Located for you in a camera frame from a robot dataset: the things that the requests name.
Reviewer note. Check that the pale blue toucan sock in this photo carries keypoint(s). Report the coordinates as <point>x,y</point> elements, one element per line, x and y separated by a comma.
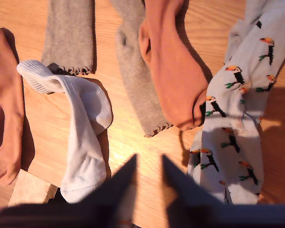
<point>263,35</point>
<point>228,154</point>

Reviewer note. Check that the white ribbed sock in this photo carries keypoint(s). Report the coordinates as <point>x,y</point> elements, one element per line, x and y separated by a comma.
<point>85,142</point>

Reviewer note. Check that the grey frilled cuff sock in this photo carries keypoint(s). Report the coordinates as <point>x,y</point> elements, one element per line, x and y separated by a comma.
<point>137,83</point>
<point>69,35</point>

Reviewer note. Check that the salmon pink ankle sock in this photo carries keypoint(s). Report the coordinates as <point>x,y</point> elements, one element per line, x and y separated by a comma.
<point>4,95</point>
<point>173,83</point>

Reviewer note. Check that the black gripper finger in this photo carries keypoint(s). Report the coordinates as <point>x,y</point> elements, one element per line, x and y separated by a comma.
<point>121,187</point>
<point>187,190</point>

